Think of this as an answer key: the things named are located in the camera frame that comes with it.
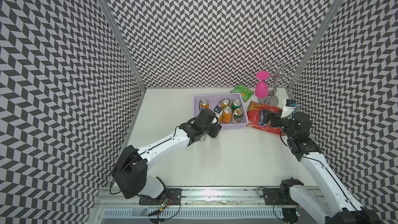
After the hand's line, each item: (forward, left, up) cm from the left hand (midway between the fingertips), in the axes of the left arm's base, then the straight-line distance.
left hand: (215, 125), depth 82 cm
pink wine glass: (+24, -29, +4) cm, 38 cm away
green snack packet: (+34, -24, -11) cm, 43 cm away
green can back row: (+17, -14, -4) cm, 23 cm away
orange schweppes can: (+10, -8, -5) cm, 14 cm away
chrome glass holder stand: (+27, -37, +16) cm, 48 cm away
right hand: (+3, -28, +7) cm, 30 cm away
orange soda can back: (+19, -8, -5) cm, 21 cm away
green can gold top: (+10, -14, -4) cm, 18 cm away
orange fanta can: (+17, +5, -4) cm, 18 cm away
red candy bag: (+12, -27, -12) cm, 32 cm away
